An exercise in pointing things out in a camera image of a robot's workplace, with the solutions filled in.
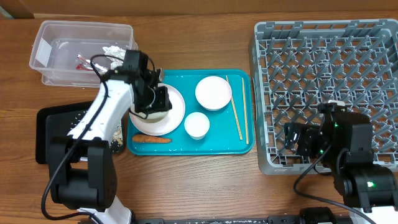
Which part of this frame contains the cream bowl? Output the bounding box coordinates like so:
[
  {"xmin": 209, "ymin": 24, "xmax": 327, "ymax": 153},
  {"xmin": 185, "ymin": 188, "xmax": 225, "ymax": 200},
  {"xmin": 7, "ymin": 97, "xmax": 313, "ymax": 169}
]
[{"xmin": 129, "ymin": 105, "xmax": 169, "ymax": 123}]

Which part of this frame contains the white cup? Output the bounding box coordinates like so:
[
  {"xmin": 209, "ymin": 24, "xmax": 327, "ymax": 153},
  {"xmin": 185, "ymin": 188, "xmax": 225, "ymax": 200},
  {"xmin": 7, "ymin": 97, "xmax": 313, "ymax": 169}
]
[{"xmin": 184, "ymin": 112, "xmax": 210, "ymax": 140}]

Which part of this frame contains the white tissue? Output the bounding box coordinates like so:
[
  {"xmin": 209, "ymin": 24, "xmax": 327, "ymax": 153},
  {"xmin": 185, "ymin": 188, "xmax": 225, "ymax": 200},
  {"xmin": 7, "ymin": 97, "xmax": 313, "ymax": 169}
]
[{"xmin": 103, "ymin": 45, "xmax": 126, "ymax": 69}]

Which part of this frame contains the food scraps and rice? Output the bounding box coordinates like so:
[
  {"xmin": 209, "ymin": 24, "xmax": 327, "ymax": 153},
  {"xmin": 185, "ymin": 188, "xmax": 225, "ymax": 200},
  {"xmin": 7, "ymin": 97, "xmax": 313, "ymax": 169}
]
[{"xmin": 70, "ymin": 110, "xmax": 124, "ymax": 151}]

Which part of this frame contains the red snack wrapper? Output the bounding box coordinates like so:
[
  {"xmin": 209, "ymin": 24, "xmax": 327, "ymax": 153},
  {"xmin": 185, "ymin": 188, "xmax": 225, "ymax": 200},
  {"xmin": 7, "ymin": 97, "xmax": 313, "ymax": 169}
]
[{"xmin": 76, "ymin": 54, "xmax": 108, "ymax": 73}]

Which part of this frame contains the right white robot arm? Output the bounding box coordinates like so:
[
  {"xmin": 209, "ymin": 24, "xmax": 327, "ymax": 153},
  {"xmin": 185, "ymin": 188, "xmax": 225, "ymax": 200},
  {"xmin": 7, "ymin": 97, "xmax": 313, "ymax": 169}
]
[{"xmin": 284, "ymin": 103, "xmax": 397, "ymax": 223}]

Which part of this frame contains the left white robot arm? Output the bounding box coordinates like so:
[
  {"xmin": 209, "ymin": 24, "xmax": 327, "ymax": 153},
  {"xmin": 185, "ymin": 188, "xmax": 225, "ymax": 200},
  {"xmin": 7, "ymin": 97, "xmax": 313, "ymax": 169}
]
[{"xmin": 40, "ymin": 67, "xmax": 172, "ymax": 223}]

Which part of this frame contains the grey dishwasher rack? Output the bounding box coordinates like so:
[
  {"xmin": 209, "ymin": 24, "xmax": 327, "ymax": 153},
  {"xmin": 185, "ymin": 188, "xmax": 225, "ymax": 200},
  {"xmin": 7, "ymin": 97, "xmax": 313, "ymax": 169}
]
[{"xmin": 249, "ymin": 19, "xmax": 397, "ymax": 175}]

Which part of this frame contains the black waste tray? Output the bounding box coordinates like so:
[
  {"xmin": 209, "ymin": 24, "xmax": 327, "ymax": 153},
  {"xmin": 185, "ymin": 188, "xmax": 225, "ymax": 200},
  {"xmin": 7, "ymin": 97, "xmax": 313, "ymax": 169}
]
[{"xmin": 35, "ymin": 101, "xmax": 125, "ymax": 165}]

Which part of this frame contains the orange carrot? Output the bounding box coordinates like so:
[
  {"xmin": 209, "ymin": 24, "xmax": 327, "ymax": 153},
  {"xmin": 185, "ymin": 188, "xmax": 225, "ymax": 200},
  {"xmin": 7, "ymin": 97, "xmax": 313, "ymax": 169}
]
[{"xmin": 132, "ymin": 134, "xmax": 172, "ymax": 144}]

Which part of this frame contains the right wooden chopstick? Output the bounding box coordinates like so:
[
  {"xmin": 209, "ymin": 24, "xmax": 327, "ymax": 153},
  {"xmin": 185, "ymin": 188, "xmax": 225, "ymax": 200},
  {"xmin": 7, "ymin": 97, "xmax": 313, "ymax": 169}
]
[{"xmin": 242, "ymin": 78, "xmax": 249, "ymax": 145}]

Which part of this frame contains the wooden chopstick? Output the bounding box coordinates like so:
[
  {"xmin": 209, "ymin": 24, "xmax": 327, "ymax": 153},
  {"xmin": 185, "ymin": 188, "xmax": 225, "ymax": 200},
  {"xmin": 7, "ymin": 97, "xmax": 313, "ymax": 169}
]
[
  {"xmin": 242, "ymin": 78, "xmax": 249, "ymax": 145},
  {"xmin": 226, "ymin": 75, "xmax": 243, "ymax": 141}
]

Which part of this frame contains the teal serving tray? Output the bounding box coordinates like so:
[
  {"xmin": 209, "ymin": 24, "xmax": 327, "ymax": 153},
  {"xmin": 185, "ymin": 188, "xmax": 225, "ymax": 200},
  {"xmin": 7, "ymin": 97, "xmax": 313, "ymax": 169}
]
[{"xmin": 126, "ymin": 69, "xmax": 255, "ymax": 156}]

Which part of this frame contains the left wooden chopstick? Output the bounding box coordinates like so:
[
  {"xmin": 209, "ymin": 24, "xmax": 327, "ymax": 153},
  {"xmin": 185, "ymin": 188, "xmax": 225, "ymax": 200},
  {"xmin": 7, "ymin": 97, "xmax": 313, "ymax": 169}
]
[{"xmin": 226, "ymin": 75, "xmax": 243, "ymax": 141}]

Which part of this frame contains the clear plastic bin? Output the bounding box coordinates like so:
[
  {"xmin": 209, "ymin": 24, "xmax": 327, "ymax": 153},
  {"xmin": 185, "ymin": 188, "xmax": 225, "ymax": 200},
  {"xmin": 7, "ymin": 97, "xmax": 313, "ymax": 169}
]
[{"xmin": 29, "ymin": 21, "xmax": 138, "ymax": 88}]

